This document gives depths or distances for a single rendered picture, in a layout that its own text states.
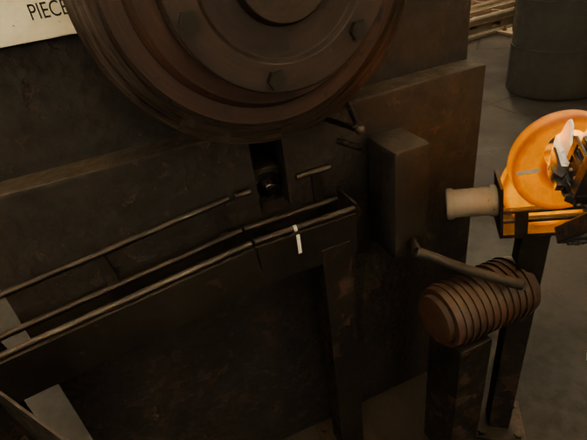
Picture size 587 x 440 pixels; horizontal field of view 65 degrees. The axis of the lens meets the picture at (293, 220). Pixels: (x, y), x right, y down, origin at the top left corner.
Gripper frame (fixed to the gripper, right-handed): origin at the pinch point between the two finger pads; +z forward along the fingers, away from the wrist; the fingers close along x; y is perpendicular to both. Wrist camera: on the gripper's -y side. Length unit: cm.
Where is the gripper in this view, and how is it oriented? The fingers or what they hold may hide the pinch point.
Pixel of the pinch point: (566, 135)
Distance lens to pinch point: 80.4
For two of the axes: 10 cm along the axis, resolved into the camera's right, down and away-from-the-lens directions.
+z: 0.7, -7.5, 6.5
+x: -9.9, 0.4, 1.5
